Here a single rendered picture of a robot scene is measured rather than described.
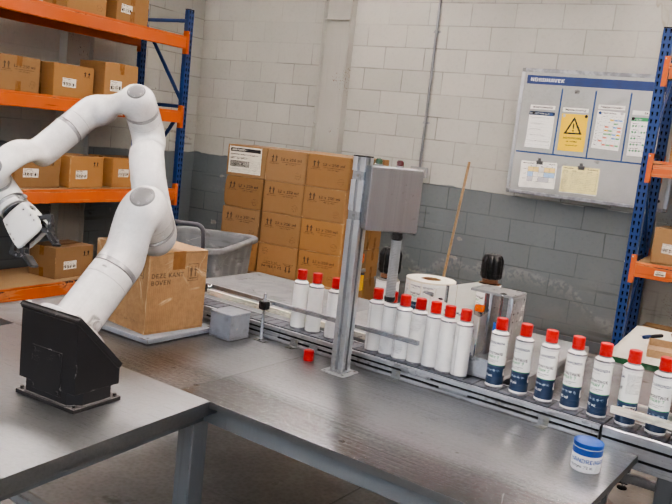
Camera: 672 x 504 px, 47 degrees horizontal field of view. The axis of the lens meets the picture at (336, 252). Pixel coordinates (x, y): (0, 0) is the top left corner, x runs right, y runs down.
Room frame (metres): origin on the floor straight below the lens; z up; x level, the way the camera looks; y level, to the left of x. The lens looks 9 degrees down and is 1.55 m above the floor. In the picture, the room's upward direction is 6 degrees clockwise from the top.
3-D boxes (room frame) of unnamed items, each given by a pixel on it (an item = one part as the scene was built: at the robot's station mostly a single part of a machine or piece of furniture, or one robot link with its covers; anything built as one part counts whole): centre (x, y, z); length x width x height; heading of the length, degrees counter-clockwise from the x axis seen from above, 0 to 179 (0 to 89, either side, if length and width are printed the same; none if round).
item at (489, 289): (2.30, -0.50, 1.14); 0.14 x 0.11 x 0.01; 55
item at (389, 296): (2.28, -0.18, 1.18); 0.04 x 0.04 x 0.21
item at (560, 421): (2.46, -0.10, 0.85); 1.65 x 0.11 x 0.05; 55
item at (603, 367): (2.01, -0.75, 0.98); 0.05 x 0.05 x 0.20
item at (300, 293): (2.61, 0.11, 0.98); 0.05 x 0.05 x 0.20
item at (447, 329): (2.27, -0.36, 0.98); 0.05 x 0.05 x 0.20
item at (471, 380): (2.46, -0.10, 0.86); 1.65 x 0.08 x 0.04; 55
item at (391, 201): (2.33, -0.14, 1.38); 0.17 x 0.10 x 0.19; 110
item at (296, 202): (6.39, 0.29, 0.70); 1.20 x 0.82 x 1.39; 66
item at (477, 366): (2.29, -0.50, 1.01); 0.14 x 0.13 x 0.26; 55
